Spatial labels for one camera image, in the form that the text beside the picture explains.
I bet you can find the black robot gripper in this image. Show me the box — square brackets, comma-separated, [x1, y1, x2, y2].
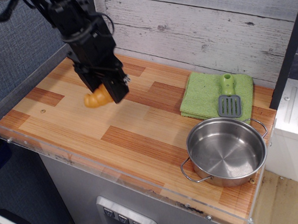
[59, 13, 129, 104]

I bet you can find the orange plastic croissant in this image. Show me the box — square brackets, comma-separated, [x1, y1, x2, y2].
[84, 84, 113, 108]

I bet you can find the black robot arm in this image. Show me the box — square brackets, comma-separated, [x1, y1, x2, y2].
[24, 0, 129, 103]

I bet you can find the clear acrylic counter guard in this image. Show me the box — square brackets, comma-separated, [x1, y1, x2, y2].
[0, 46, 263, 224]

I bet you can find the green folded cloth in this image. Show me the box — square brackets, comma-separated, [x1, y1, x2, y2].
[180, 72, 253, 121]

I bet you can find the grey dispenser button panel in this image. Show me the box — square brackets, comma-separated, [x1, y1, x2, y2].
[96, 196, 157, 224]

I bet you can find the stainless steel pot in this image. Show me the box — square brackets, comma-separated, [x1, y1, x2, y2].
[180, 117, 268, 187]

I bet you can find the white ridged appliance right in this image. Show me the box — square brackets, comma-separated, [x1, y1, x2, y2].
[266, 79, 298, 182]

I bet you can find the green handled grey spatula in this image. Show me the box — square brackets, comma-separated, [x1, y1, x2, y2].
[218, 74, 242, 118]

